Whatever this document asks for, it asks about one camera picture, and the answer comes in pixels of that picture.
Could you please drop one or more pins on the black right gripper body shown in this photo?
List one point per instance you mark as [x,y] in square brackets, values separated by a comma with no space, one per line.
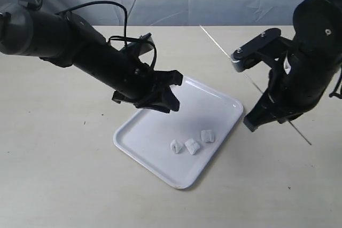
[274,55]

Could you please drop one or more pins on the white rectangular plastic tray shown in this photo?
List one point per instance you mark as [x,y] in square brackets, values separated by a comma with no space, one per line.
[147,135]

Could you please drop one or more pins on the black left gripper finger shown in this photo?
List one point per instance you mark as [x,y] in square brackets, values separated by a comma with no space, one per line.
[169,100]
[158,106]

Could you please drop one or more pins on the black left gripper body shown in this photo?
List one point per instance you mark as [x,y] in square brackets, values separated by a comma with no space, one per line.
[148,85]

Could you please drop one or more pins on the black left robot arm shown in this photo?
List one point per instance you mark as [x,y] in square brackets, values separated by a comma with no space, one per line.
[67,39]

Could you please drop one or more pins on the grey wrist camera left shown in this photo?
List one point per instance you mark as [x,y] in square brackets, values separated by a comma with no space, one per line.
[141,45]

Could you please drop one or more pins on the thin metal skewer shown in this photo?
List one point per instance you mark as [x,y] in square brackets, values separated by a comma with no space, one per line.
[255,85]

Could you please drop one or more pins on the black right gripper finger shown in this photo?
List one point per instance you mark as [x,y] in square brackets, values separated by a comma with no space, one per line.
[264,111]

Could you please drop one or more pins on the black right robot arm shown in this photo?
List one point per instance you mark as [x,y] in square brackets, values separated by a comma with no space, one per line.
[303,71]

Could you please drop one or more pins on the white marshmallow piece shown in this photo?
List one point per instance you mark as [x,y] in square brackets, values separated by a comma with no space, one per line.
[207,136]
[176,146]
[192,146]

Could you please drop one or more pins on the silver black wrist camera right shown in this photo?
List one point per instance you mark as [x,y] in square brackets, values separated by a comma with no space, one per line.
[246,56]

